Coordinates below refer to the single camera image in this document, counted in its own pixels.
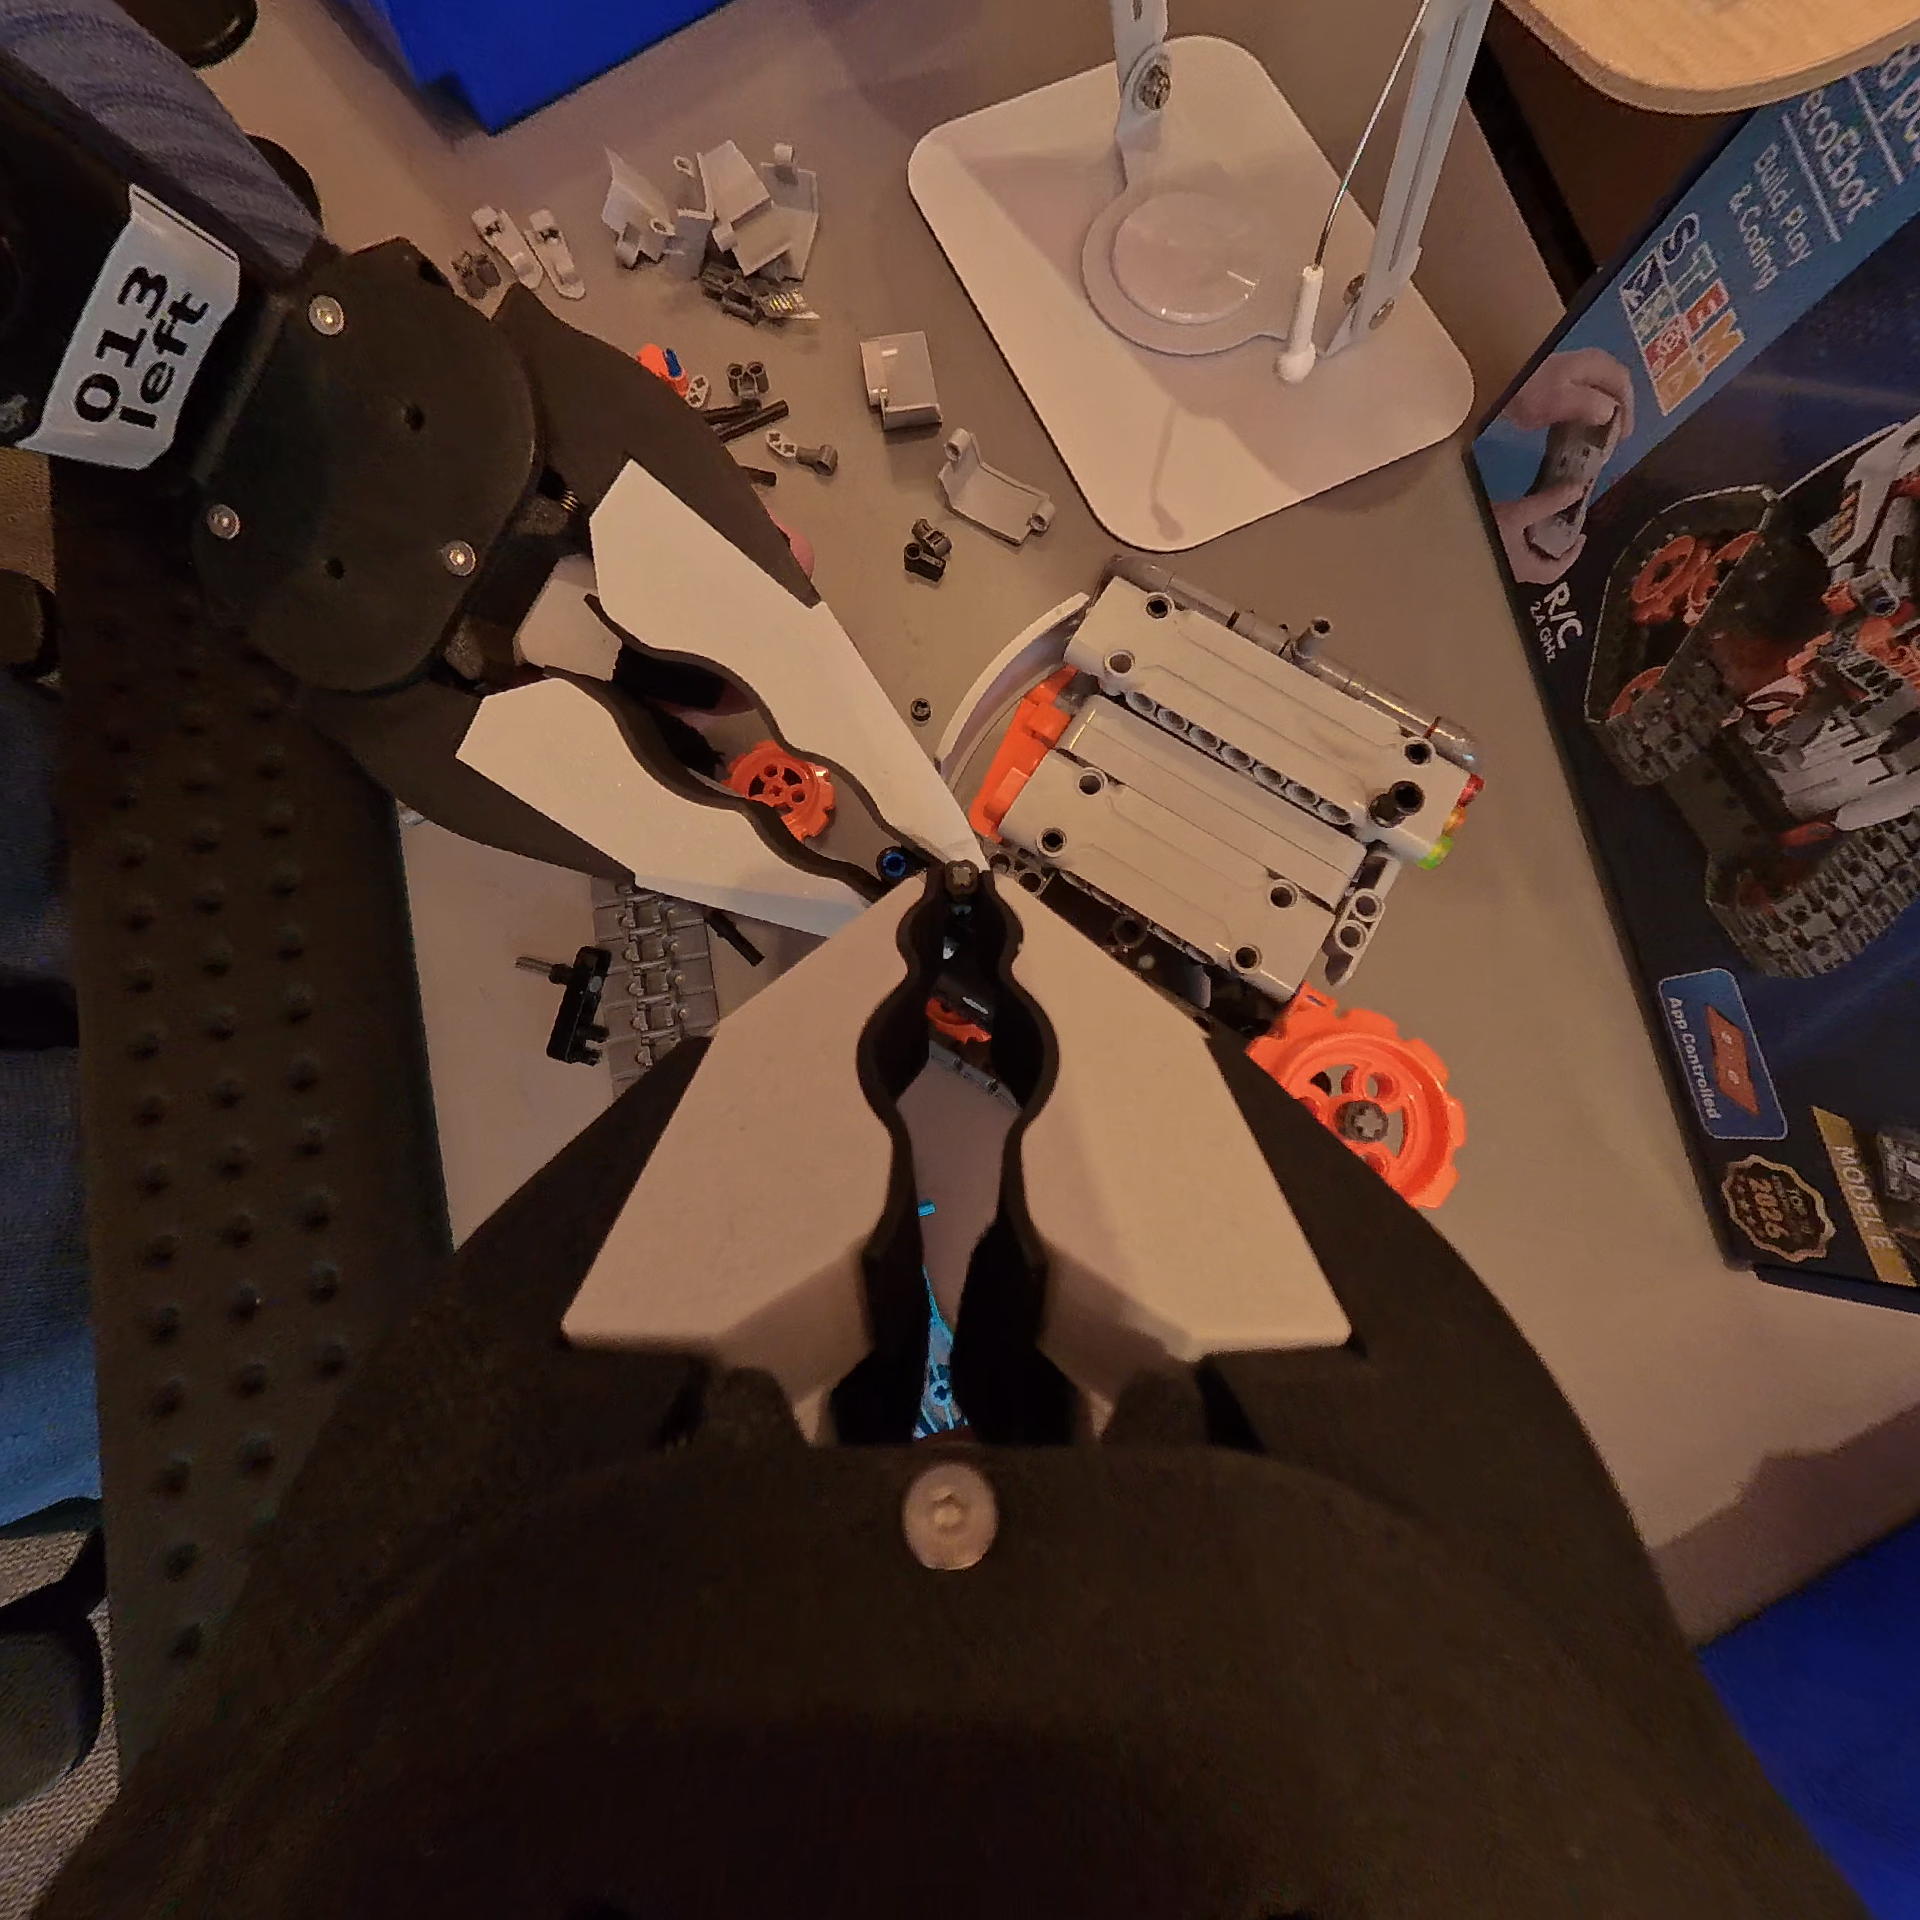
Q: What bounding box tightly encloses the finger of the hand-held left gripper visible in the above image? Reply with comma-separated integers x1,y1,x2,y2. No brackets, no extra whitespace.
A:
449,675,902,936
583,458,986,870

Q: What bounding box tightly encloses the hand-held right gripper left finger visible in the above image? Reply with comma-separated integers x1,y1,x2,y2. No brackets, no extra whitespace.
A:
560,877,956,1437

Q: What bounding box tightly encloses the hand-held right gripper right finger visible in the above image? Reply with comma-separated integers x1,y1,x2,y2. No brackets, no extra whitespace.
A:
966,877,1348,1437

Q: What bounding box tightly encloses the orange gear wheel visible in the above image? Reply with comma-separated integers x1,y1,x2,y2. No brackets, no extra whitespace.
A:
720,745,834,841
1247,988,1472,1210

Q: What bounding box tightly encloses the teal plastic wrench tool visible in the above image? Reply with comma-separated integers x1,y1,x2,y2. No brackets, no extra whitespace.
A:
917,1201,979,1418

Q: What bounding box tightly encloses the orange pin connector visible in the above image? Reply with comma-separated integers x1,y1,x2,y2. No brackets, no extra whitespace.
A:
917,864,1006,1051

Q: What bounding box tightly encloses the grey toy robot vehicle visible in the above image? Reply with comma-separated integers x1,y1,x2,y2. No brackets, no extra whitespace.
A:
948,572,1484,1006

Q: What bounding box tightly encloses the person's left forearm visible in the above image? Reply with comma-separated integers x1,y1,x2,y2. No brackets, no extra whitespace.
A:
0,0,332,299

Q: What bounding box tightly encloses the black axle rod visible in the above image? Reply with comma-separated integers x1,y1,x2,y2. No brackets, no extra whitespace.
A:
706,357,795,437

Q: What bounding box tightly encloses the black lever with grey axle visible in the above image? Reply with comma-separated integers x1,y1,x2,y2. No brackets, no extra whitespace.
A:
516,948,618,1057

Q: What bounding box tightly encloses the grey curved panel piece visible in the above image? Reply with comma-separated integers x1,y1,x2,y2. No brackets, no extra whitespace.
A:
936,432,1052,543

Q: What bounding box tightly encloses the black dimpled mat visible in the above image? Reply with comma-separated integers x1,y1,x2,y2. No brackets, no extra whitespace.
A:
61,451,449,1774

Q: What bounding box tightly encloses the white book stand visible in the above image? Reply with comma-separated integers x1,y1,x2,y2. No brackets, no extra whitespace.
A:
910,0,1493,551

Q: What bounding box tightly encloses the robot kit box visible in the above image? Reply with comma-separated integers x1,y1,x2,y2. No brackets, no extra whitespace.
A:
1469,62,1920,1314

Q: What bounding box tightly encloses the grey track chain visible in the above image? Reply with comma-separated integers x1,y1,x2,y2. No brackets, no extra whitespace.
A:
592,877,767,1076

